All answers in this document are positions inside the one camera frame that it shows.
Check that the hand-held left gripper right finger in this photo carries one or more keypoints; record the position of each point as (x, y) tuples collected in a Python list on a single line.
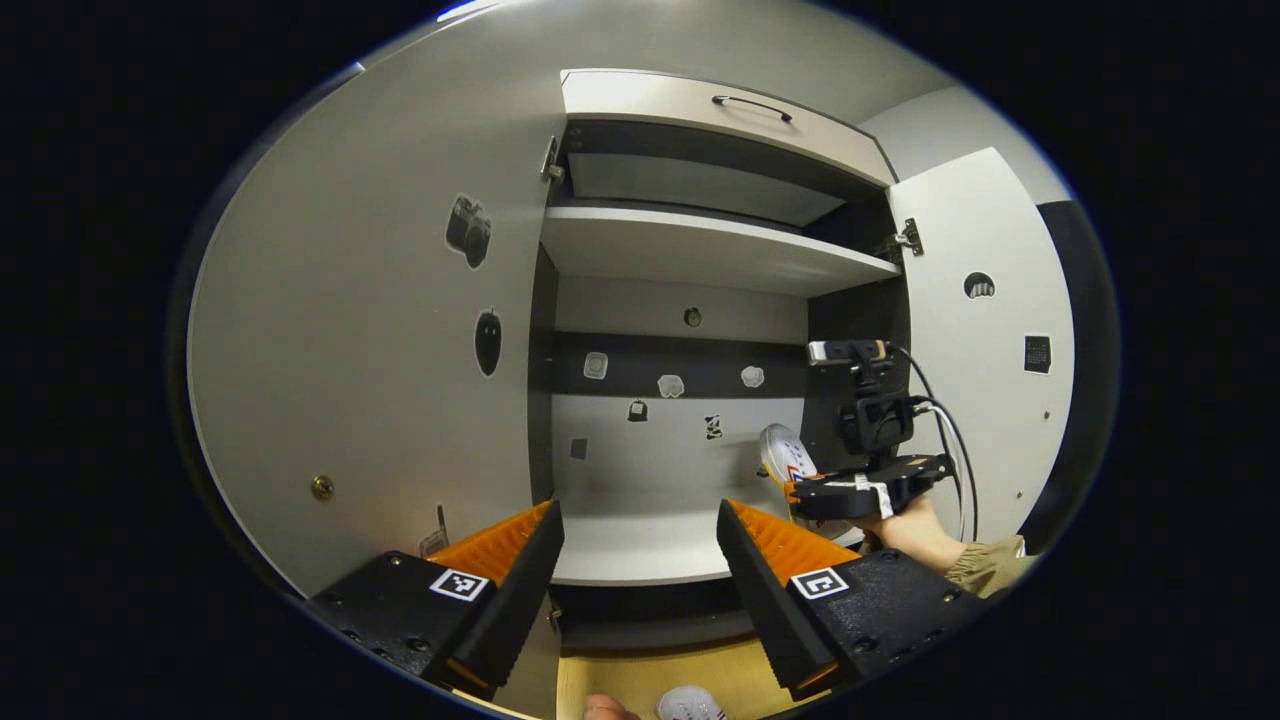
[(755, 590)]

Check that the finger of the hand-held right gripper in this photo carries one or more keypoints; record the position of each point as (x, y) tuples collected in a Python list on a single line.
[(793, 491)]

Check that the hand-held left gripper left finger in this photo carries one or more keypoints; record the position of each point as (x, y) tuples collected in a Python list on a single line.
[(525, 580)]

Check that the white shoe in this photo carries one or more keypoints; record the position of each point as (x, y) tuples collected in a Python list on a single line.
[(690, 705), (785, 452)]

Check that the white door with calendar sticker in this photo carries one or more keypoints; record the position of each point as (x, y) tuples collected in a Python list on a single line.
[(990, 400)]

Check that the white shoe cabinet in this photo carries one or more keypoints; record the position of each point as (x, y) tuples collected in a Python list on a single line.
[(660, 470)]

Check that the white door with camera sticker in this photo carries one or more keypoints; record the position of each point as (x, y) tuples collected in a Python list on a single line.
[(370, 350)]

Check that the metal door hinge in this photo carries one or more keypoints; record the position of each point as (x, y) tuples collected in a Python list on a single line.
[(907, 238), (551, 160)]

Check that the white cabinet shelf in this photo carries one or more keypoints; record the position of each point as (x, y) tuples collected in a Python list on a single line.
[(700, 250), (690, 185)]

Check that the white cabinet drawer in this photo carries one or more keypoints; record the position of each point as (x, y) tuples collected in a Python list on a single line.
[(660, 100)]

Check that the black backdrop cloth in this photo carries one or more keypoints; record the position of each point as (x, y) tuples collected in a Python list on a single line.
[(1085, 380)]

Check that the brass screw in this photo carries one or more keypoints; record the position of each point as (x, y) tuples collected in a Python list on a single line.
[(322, 487)]

